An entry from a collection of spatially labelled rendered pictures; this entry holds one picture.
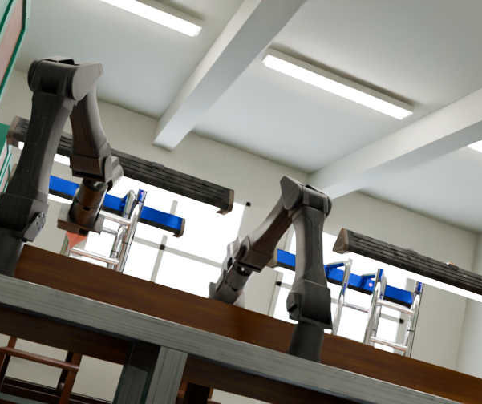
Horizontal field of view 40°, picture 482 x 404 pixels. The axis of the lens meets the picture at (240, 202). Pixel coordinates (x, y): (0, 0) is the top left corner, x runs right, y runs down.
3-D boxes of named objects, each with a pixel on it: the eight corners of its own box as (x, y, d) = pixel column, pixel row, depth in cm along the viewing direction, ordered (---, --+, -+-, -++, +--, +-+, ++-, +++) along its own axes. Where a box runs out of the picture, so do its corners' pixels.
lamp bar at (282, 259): (415, 309, 260) (419, 292, 262) (272, 264, 244) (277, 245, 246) (404, 310, 268) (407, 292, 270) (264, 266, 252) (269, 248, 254)
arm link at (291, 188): (232, 248, 172) (293, 162, 155) (261, 257, 175) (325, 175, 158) (234, 282, 162) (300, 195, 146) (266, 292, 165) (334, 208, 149)
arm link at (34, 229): (5, 205, 123) (-11, 196, 118) (47, 215, 121) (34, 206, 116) (-7, 238, 122) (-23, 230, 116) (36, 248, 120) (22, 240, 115)
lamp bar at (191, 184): (232, 212, 183) (239, 187, 185) (5, 136, 167) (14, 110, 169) (224, 216, 191) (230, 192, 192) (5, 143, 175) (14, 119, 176)
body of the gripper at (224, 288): (207, 285, 180) (217, 266, 176) (241, 295, 182) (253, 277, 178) (206, 302, 175) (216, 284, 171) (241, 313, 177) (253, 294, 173)
